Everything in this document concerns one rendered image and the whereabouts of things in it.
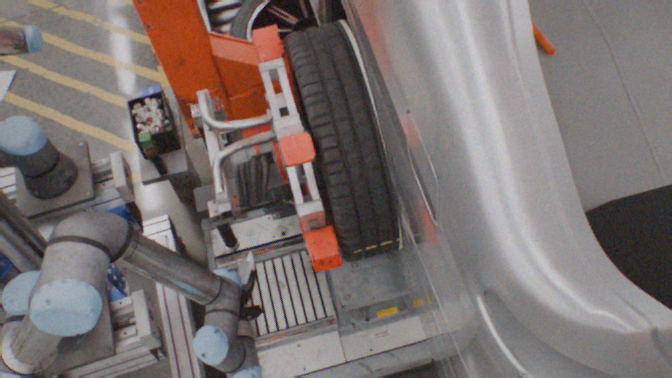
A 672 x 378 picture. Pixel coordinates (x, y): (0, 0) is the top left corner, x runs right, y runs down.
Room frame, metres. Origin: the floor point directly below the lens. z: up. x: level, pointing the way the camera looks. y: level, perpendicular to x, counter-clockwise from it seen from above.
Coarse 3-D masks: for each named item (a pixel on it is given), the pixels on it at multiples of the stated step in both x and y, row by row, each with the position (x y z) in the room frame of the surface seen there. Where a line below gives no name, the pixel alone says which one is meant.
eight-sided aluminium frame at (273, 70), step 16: (272, 64) 1.31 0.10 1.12; (272, 80) 1.28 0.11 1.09; (272, 96) 1.20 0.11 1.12; (288, 96) 1.19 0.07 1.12; (272, 112) 1.15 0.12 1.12; (288, 128) 1.09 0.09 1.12; (304, 176) 1.30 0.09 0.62; (304, 208) 0.95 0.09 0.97; (320, 208) 0.95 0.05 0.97; (304, 224) 0.94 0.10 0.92; (320, 224) 0.94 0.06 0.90
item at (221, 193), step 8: (272, 120) 1.17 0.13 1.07; (272, 128) 1.18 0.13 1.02; (256, 136) 1.17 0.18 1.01; (264, 136) 1.17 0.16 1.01; (272, 136) 1.16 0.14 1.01; (232, 144) 1.16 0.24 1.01; (240, 144) 1.16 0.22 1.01; (248, 144) 1.16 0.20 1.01; (256, 144) 1.16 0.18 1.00; (224, 152) 1.14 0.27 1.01; (232, 152) 1.14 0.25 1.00; (216, 160) 1.12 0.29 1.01; (224, 160) 1.13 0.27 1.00; (216, 168) 1.09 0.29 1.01; (216, 176) 1.07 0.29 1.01; (216, 184) 1.04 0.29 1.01; (216, 192) 1.02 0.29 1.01; (224, 192) 1.02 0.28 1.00; (224, 200) 1.01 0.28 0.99
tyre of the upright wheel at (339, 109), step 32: (320, 32) 1.38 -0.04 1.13; (352, 32) 1.32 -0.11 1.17; (288, 64) 1.49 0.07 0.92; (320, 64) 1.22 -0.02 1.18; (352, 64) 1.21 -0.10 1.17; (320, 96) 1.13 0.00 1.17; (352, 96) 1.12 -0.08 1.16; (320, 128) 1.06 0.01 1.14; (352, 128) 1.05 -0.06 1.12; (320, 160) 1.01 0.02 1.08; (352, 160) 0.99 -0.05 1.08; (384, 160) 0.98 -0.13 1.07; (352, 192) 0.94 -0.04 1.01; (384, 192) 0.93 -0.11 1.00; (352, 224) 0.90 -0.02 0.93; (384, 224) 0.90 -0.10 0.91; (352, 256) 0.89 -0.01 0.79
